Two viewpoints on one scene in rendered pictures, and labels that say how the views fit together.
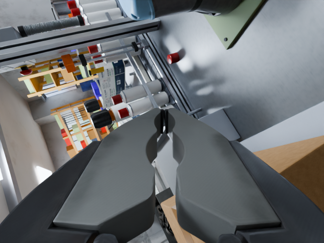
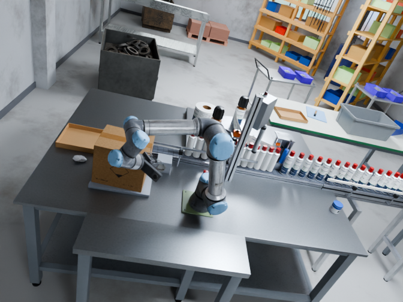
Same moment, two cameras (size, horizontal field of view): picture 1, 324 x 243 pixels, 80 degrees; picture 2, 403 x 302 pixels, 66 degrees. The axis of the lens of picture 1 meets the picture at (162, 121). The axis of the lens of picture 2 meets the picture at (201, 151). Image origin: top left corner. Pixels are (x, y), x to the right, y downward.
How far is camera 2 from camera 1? 1.52 m
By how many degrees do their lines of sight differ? 14
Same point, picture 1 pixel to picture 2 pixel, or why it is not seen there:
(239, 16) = (186, 198)
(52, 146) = not seen: outside the picture
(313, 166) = (140, 180)
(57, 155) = not seen: outside the picture
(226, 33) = (186, 193)
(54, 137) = not seen: outside the picture
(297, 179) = (140, 175)
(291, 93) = (156, 192)
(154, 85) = (204, 155)
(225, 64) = (180, 186)
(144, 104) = (198, 146)
